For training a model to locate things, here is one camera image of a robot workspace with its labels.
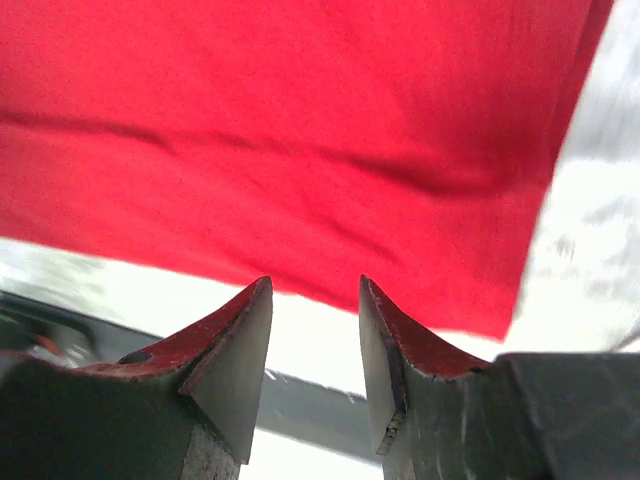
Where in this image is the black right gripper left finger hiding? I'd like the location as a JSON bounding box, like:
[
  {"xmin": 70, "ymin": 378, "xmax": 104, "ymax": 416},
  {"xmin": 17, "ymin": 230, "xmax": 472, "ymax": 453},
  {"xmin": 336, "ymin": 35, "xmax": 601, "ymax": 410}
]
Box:
[{"xmin": 1, "ymin": 277, "xmax": 273, "ymax": 479}]

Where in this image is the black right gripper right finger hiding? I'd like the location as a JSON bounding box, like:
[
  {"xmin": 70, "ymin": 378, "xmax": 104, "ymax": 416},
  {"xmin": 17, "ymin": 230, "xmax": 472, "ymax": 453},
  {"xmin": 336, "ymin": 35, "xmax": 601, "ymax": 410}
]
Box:
[{"xmin": 359, "ymin": 277, "xmax": 639, "ymax": 480}]

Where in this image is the red t shirt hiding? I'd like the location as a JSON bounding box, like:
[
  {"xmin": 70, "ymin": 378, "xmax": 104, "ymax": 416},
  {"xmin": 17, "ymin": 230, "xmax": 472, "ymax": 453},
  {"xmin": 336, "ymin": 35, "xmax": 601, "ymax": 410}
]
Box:
[{"xmin": 1, "ymin": 1, "xmax": 612, "ymax": 339}]

